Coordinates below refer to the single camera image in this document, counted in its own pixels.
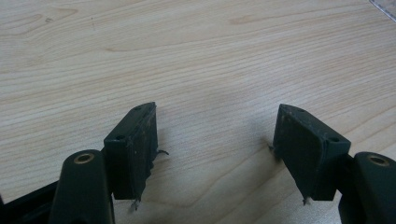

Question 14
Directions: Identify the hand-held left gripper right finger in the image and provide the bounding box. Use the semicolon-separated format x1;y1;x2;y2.
269;104;396;224

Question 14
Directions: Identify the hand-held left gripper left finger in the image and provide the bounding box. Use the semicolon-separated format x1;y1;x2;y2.
48;101;170;224

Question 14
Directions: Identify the clear plastic sheet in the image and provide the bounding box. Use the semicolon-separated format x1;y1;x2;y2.
369;0;396;22

